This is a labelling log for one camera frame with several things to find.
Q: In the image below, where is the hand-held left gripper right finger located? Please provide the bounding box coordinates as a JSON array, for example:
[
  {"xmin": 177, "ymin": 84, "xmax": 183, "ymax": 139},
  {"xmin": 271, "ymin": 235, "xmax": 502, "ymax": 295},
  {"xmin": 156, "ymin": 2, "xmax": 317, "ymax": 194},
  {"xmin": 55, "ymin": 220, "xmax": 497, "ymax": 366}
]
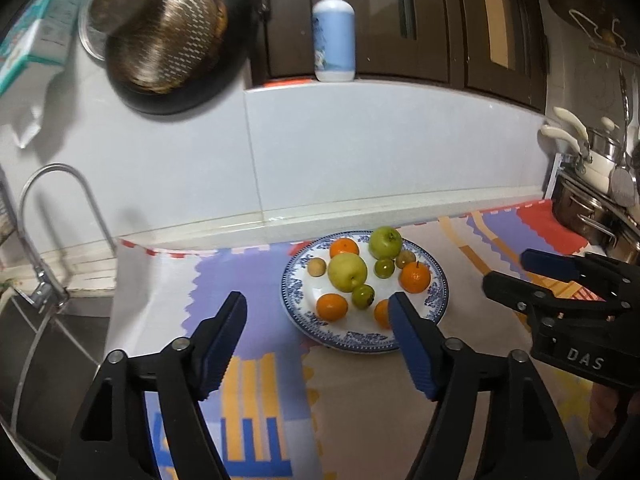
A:
[{"xmin": 387, "ymin": 292, "xmax": 581, "ymax": 480}]

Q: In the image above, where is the gooseneck steel faucet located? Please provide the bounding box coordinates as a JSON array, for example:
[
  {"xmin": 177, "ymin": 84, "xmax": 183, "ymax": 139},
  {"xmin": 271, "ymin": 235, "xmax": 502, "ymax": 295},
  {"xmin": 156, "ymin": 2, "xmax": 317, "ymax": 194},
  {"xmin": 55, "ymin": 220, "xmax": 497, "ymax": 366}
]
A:
[{"xmin": 19, "ymin": 162, "xmax": 118, "ymax": 311}]

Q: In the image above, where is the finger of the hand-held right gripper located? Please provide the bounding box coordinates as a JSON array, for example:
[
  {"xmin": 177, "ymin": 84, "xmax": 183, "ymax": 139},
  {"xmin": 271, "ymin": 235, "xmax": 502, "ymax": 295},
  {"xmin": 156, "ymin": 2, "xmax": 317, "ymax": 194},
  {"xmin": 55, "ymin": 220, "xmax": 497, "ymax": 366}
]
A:
[
  {"xmin": 482, "ymin": 271, "xmax": 616, "ymax": 331},
  {"xmin": 520, "ymin": 249, "xmax": 640, "ymax": 311}
]

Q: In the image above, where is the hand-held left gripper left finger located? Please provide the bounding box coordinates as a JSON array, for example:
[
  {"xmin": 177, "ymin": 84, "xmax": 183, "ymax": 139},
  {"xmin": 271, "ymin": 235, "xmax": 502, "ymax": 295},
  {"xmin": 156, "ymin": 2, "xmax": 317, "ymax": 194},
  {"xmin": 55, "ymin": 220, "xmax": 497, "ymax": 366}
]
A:
[{"xmin": 57, "ymin": 290, "xmax": 248, "ymax": 480}]

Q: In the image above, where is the green persimmon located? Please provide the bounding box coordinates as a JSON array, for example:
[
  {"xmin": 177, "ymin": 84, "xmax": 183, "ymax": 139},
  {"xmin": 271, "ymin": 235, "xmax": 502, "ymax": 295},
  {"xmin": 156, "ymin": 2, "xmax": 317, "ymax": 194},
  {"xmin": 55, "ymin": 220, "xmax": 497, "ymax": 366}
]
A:
[{"xmin": 351, "ymin": 284, "xmax": 377, "ymax": 309}]

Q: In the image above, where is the steel spatula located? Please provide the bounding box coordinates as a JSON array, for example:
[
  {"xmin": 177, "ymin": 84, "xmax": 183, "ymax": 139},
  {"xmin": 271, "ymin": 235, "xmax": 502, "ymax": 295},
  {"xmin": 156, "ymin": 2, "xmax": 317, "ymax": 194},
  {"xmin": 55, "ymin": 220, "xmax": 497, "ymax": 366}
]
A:
[{"xmin": 607, "ymin": 67, "xmax": 637, "ymax": 208}]

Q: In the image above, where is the steel sink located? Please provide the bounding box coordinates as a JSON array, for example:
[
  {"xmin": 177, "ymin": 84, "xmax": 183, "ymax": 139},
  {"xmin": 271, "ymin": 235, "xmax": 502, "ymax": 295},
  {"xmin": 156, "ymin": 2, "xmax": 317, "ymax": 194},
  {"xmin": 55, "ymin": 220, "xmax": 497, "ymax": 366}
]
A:
[{"xmin": 0, "ymin": 290, "xmax": 116, "ymax": 461}]

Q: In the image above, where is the steel pot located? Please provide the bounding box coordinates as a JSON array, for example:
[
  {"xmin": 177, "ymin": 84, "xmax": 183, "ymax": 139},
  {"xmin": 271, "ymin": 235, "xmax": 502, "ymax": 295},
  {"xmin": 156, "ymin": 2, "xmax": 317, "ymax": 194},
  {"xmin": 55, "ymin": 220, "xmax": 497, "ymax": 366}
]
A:
[{"xmin": 552, "ymin": 172, "xmax": 640, "ymax": 261}]

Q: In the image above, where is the dark wooden cabinet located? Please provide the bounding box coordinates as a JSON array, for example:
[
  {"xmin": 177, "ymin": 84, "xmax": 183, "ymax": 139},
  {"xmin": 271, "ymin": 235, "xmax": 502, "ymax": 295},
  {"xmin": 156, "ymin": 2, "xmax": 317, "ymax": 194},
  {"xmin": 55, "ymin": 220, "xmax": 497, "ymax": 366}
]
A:
[{"xmin": 247, "ymin": 0, "xmax": 548, "ymax": 113}]

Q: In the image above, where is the black frying pan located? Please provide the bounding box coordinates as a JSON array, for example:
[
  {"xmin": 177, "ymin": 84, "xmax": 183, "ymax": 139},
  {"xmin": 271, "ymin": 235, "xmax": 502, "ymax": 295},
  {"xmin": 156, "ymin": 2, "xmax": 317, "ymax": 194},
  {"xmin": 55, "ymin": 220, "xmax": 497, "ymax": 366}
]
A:
[{"xmin": 105, "ymin": 0, "xmax": 252, "ymax": 116}]

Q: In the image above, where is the orange with stem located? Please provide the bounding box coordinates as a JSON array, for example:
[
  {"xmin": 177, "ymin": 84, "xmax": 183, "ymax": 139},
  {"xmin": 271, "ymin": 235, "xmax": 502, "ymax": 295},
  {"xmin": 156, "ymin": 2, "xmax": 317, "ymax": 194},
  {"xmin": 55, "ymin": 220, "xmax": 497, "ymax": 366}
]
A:
[{"xmin": 398, "ymin": 260, "xmax": 432, "ymax": 295}]

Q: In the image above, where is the person's right hand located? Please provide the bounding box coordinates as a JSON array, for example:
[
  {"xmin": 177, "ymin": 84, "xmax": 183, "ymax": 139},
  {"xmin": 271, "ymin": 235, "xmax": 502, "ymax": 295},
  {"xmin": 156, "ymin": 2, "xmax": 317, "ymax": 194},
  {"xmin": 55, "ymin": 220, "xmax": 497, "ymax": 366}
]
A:
[{"xmin": 589, "ymin": 384, "xmax": 620, "ymax": 437}]

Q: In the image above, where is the blue and white plate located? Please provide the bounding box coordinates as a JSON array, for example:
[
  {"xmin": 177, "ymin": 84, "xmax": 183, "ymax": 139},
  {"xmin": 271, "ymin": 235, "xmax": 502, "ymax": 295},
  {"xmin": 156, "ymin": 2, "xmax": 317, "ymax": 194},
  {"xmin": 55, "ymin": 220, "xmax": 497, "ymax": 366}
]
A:
[{"xmin": 280, "ymin": 230, "xmax": 448, "ymax": 355}]

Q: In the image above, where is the yellow-green apple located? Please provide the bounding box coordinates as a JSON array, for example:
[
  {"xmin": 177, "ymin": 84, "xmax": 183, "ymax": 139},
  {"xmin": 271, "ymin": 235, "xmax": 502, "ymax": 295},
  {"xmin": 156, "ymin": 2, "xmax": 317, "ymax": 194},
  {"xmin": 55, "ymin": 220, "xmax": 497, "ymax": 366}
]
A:
[{"xmin": 327, "ymin": 252, "xmax": 369, "ymax": 293}]

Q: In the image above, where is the cream pot handle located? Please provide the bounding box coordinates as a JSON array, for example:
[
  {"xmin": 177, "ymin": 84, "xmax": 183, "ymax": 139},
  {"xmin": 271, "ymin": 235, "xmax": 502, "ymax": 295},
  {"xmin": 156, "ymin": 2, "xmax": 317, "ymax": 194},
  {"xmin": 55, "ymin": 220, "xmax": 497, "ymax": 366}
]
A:
[
  {"xmin": 552, "ymin": 106, "xmax": 590, "ymax": 141},
  {"xmin": 539, "ymin": 125, "xmax": 583, "ymax": 156}
]

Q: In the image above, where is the white pump bottle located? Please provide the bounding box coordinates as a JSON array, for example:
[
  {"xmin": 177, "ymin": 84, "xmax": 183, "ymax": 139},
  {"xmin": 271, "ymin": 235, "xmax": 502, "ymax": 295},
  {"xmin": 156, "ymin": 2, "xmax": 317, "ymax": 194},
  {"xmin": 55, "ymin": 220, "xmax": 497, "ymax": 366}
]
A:
[{"xmin": 311, "ymin": 0, "xmax": 357, "ymax": 82}]

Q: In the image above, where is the large green apple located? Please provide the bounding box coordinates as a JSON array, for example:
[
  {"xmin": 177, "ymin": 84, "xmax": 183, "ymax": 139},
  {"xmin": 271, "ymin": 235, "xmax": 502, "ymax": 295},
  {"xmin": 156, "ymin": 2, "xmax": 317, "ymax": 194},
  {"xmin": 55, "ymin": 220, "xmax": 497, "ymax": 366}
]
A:
[{"xmin": 369, "ymin": 226, "xmax": 404, "ymax": 261}]

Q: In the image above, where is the large orange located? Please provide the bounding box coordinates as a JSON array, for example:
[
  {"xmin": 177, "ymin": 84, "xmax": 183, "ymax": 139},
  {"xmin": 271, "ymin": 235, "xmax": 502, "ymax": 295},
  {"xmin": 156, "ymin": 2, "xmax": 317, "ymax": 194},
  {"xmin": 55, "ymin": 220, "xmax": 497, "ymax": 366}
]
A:
[{"xmin": 316, "ymin": 293, "xmax": 349, "ymax": 323}]

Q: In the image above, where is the colourful patterned mat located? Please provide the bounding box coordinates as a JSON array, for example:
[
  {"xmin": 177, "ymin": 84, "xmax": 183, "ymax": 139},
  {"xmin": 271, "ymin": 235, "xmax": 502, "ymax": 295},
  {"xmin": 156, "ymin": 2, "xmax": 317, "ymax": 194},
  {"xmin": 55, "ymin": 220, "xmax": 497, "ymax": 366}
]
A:
[{"xmin": 107, "ymin": 200, "xmax": 640, "ymax": 480}]

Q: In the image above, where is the wire wall rack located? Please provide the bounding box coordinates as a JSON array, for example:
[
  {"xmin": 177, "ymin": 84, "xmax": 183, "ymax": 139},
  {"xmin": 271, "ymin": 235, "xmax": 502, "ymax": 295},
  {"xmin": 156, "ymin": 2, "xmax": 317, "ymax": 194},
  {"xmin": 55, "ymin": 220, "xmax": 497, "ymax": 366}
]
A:
[{"xmin": 547, "ymin": 0, "xmax": 640, "ymax": 61}]

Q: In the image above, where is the gold perforated colander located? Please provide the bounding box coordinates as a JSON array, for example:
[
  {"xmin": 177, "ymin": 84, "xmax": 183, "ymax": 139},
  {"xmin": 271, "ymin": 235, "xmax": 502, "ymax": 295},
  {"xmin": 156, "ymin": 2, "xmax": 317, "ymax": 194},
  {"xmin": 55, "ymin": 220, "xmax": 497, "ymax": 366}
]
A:
[{"xmin": 107, "ymin": 0, "xmax": 230, "ymax": 96}]

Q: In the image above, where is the small orange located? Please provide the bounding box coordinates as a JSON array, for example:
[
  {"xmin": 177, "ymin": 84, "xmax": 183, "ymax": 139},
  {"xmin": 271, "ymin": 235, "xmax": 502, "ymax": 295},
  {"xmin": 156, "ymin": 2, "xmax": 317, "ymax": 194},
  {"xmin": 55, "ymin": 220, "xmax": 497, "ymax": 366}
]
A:
[
  {"xmin": 329, "ymin": 236, "xmax": 361, "ymax": 259},
  {"xmin": 373, "ymin": 299, "xmax": 396, "ymax": 331}
]

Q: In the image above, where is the teal and white box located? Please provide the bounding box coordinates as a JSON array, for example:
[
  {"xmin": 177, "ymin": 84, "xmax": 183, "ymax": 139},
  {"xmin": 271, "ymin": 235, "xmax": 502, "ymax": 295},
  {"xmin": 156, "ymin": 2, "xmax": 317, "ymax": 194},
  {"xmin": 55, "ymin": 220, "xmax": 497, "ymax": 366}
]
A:
[{"xmin": 0, "ymin": 0, "xmax": 93, "ymax": 96}]

